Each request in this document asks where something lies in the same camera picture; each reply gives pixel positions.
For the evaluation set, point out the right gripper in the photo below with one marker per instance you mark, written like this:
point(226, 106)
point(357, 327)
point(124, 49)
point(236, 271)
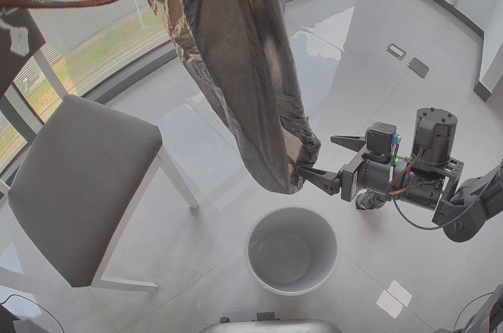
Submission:
point(373, 178)

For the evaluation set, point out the black plastic bag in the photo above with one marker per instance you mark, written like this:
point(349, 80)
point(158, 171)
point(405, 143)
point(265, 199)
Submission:
point(239, 88)

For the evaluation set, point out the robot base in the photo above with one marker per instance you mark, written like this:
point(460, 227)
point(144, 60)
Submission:
point(271, 326)

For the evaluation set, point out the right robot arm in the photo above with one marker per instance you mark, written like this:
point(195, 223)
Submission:
point(471, 202)

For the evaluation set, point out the white trash bin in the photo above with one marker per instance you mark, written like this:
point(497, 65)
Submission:
point(290, 245)

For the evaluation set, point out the crumpled black plastic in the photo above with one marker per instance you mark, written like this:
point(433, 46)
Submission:
point(369, 201)

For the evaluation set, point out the grey chair with white legs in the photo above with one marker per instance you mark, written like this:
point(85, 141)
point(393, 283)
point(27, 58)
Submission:
point(82, 182)

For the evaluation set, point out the window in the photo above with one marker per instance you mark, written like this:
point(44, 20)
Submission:
point(98, 33)

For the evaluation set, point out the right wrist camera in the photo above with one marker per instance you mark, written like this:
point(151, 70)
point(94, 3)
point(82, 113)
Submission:
point(380, 139)

